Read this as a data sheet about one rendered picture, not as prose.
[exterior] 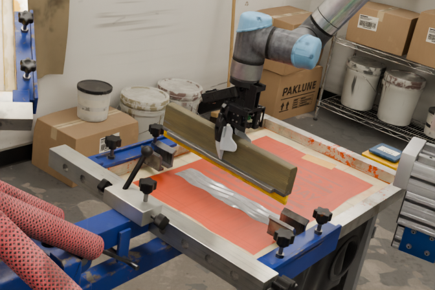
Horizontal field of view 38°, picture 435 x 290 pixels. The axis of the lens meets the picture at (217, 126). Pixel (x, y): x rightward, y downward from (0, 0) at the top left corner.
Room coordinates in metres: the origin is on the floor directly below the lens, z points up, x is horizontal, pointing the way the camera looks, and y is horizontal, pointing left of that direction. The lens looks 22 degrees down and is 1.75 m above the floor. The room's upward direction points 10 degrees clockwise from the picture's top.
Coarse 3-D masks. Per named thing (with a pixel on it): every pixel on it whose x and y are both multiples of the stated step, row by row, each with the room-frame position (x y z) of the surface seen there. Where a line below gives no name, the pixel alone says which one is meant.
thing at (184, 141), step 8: (176, 136) 1.49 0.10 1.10; (184, 144) 1.47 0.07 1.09; (192, 144) 1.46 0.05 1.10; (200, 152) 1.44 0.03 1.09; (208, 152) 1.44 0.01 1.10; (216, 160) 1.41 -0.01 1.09; (224, 160) 1.41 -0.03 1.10; (232, 168) 1.38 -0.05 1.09; (240, 176) 1.36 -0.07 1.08; (248, 176) 1.35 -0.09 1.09; (256, 184) 1.33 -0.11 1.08; (264, 184) 1.32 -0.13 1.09; (272, 192) 1.31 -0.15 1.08
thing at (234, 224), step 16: (336, 176) 1.73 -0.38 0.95; (352, 176) 1.75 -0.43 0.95; (336, 192) 1.62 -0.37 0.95; (352, 192) 1.64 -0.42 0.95; (208, 208) 1.41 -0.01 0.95; (224, 208) 1.42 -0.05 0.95; (272, 208) 1.46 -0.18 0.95; (304, 208) 1.49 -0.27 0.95; (208, 224) 1.33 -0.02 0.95; (224, 224) 1.34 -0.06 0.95; (240, 224) 1.36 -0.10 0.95; (256, 224) 1.37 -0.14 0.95; (240, 240) 1.28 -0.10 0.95; (256, 240) 1.30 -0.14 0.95; (272, 240) 1.31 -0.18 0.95
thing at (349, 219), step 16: (272, 128) 2.01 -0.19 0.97; (288, 128) 1.97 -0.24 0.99; (304, 144) 1.93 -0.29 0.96; (320, 144) 1.90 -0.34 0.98; (336, 144) 1.90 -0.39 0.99; (336, 160) 1.86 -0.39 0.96; (352, 160) 1.82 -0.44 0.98; (368, 160) 1.82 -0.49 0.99; (384, 176) 1.76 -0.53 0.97; (384, 192) 1.60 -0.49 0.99; (400, 192) 1.65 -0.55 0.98; (352, 208) 1.47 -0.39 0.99; (368, 208) 1.49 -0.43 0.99; (384, 208) 1.57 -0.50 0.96; (336, 224) 1.38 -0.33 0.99; (352, 224) 1.42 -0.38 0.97
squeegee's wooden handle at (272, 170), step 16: (176, 112) 1.52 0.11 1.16; (192, 112) 1.51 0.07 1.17; (176, 128) 1.51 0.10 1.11; (192, 128) 1.48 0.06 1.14; (208, 128) 1.45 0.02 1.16; (208, 144) 1.44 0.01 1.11; (240, 144) 1.39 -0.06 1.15; (240, 160) 1.38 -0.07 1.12; (256, 160) 1.35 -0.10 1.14; (272, 160) 1.33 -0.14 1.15; (256, 176) 1.35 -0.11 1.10; (272, 176) 1.32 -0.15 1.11; (288, 176) 1.30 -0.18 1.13; (288, 192) 1.31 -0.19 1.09
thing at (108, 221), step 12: (96, 216) 1.14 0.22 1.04; (108, 216) 1.15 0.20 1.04; (120, 216) 1.16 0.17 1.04; (84, 228) 1.09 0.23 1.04; (96, 228) 1.10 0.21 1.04; (108, 228) 1.10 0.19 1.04; (120, 228) 1.13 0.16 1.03; (132, 228) 1.15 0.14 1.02; (144, 228) 1.18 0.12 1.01; (108, 240) 1.10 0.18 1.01
